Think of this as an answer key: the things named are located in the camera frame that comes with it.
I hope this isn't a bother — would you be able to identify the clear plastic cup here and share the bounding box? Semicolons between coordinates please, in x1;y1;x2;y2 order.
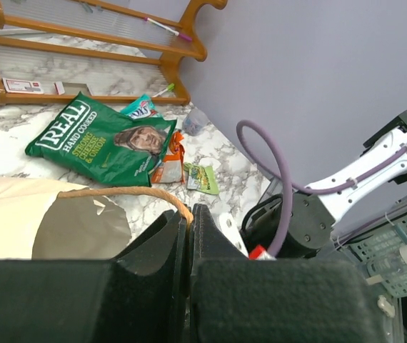
182;107;209;136

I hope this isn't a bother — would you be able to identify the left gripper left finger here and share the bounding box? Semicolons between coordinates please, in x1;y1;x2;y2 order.
0;211;187;342

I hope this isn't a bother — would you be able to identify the small green candy packet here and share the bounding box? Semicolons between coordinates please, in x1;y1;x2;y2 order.
184;162;219;195

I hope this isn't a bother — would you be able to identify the teal candy bag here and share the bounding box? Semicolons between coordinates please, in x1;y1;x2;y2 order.
120;94;162;120

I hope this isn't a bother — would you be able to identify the wooden shelf rack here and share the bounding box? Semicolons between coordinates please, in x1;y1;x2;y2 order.
0;1;207;105

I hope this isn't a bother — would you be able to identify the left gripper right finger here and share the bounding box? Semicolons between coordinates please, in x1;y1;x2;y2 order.
191;204;403;342

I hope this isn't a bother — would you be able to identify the orange snack bag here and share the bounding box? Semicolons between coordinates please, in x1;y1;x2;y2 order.
151;131;185;184

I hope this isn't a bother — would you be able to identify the green crisps bag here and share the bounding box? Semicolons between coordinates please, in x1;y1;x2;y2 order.
25;93;176;187

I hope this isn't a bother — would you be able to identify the pink tipped white pen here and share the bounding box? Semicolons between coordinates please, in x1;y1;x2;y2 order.
144;17;193;42

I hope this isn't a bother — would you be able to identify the red white card box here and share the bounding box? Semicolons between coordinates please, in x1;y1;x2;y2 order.
1;77;45;95

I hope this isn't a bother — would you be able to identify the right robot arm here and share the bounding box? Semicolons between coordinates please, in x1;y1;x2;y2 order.
236;111;407;260

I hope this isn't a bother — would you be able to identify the green tipped white pen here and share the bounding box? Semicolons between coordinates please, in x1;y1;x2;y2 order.
153;83;175;97

